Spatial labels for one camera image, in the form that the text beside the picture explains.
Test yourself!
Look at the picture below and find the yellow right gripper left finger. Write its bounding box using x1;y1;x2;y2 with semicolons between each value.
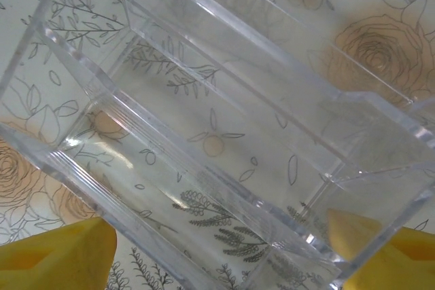
0;217;118;290

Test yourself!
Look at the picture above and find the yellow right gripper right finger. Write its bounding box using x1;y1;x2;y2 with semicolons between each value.
328;208;435;290

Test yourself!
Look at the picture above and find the floral tablecloth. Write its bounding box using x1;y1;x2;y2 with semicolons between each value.
0;0;435;290

